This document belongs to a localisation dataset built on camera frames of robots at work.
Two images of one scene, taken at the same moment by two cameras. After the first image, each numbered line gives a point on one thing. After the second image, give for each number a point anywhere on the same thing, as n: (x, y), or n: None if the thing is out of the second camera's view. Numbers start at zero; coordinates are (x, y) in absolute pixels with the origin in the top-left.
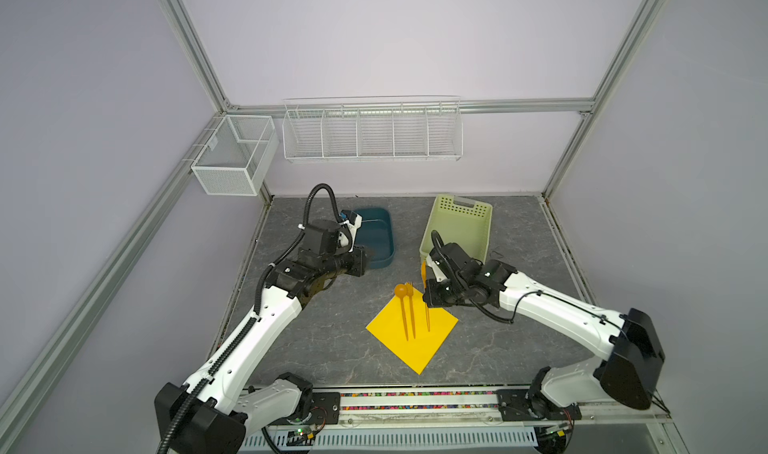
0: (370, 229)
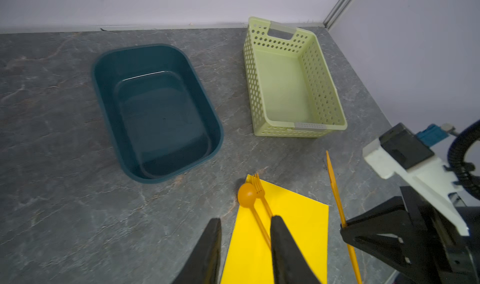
0: (160, 119)
